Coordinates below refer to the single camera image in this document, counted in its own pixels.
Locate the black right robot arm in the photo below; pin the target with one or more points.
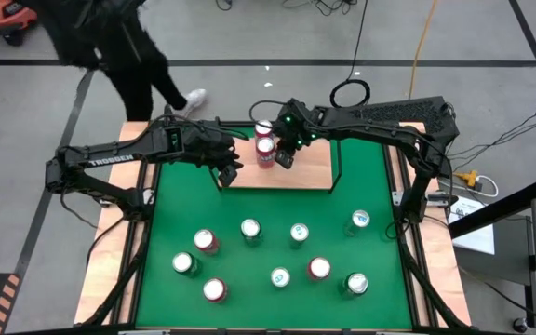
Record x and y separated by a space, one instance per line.
365 125

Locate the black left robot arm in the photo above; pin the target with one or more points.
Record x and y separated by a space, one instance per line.
110 160

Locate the yellow power plug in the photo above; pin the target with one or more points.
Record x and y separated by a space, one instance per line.
467 177

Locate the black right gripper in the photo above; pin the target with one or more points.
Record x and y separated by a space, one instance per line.
293 139

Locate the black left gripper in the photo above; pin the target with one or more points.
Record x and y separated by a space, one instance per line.
214 146

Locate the red soda can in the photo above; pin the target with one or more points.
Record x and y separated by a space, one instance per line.
214 289
204 239
263 128
266 148
319 267

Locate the person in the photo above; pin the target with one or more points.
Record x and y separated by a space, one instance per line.
124 46

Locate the black metal table frame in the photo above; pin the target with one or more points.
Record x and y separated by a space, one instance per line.
305 332

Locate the white paper sheet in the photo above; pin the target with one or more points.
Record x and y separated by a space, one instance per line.
477 239

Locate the black computer tower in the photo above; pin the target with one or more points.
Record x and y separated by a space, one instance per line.
403 109

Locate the black caster wheel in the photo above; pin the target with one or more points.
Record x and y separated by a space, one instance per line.
519 324

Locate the green soda can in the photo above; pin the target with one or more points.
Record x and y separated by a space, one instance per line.
250 228
182 262
357 283

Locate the green table mat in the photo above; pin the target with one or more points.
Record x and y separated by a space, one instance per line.
179 209

